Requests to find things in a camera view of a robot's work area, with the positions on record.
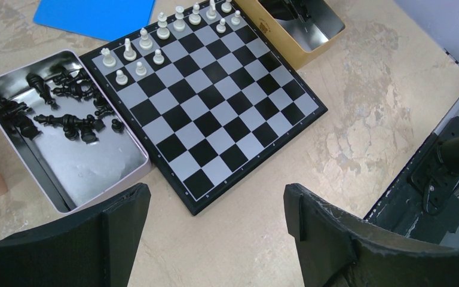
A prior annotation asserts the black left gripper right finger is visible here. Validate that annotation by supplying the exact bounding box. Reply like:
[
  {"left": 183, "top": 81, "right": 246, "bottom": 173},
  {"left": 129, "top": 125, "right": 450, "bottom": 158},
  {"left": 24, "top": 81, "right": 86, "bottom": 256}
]
[{"left": 283, "top": 184, "right": 459, "bottom": 286}]

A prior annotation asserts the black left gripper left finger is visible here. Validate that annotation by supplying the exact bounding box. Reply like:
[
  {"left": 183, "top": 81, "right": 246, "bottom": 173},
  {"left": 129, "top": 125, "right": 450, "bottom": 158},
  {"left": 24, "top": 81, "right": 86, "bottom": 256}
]
[{"left": 0, "top": 183, "right": 151, "bottom": 286}]

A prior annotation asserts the white rook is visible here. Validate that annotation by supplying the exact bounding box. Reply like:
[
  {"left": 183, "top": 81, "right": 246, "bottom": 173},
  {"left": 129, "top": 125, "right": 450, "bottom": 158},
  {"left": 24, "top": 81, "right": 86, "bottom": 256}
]
[{"left": 100, "top": 48, "right": 116, "bottom": 68}]

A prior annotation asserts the white piece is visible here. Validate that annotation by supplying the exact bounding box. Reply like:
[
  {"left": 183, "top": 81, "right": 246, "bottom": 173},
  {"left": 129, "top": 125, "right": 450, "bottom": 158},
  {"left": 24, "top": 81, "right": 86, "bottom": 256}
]
[{"left": 123, "top": 38, "right": 137, "bottom": 62}]

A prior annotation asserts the white bishop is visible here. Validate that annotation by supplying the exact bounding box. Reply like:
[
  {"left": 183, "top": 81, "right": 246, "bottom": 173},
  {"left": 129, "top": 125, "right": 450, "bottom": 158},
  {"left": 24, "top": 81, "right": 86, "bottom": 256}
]
[
  {"left": 188, "top": 2, "right": 201, "bottom": 25},
  {"left": 139, "top": 28, "right": 153, "bottom": 50}
]

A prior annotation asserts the white king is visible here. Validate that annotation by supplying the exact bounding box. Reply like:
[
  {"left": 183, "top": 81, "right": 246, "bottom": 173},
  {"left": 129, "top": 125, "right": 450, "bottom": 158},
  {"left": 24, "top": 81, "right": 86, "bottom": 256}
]
[{"left": 157, "top": 12, "right": 170, "bottom": 40}]

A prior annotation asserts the white queen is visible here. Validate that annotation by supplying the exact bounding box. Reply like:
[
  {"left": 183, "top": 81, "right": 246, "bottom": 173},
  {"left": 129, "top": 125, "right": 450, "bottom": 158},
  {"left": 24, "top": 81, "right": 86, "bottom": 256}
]
[{"left": 173, "top": 5, "right": 186, "bottom": 32}]

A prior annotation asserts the white knight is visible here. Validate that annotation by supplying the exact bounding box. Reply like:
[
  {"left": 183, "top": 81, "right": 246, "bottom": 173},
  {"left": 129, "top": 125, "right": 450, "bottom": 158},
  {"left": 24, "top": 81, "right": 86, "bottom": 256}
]
[{"left": 206, "top": 0, "right": 218, "bottom": 20}]

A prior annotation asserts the black pawn chess piece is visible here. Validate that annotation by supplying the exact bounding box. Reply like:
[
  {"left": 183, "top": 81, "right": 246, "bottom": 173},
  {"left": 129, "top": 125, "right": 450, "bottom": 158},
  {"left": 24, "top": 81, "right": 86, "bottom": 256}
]
[{"left": 63, "top": 126, "right": 79, "bottom": 141}]

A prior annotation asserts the black king chess piece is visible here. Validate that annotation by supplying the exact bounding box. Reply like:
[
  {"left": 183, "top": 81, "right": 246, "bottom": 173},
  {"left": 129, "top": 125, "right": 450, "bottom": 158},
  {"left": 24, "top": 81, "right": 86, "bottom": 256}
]
[{"left": 33, "top": 114, "right": 96, "bottom": 127}]

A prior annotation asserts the silver tin with black pieces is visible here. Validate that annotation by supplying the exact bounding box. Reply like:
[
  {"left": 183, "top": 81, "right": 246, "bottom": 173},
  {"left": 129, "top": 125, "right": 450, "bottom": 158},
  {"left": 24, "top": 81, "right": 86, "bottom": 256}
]
[{"left": 0, "top": 50, "right": 152, "bottom": 214}]

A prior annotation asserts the black pawn near tin edge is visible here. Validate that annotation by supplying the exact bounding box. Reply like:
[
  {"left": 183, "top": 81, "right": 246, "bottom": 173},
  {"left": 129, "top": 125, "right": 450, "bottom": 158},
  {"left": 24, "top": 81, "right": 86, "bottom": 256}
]
[{"left": 111, "top": 118, "right": 125, "bottom": 133}]

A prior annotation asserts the black and white chessboard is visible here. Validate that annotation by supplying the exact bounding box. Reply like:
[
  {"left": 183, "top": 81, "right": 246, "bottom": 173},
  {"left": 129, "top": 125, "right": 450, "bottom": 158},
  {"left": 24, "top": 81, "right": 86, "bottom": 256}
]
[{"left": 80, "top": 1, "right": 327, "bottom": 215}]

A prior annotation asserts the black mounting rail base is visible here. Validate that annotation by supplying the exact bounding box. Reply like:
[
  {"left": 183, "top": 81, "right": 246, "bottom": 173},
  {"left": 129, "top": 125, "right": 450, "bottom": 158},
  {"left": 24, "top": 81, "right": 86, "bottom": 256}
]
[{"left": 364, "top": 116, "right": 459, "bottom": 244}]

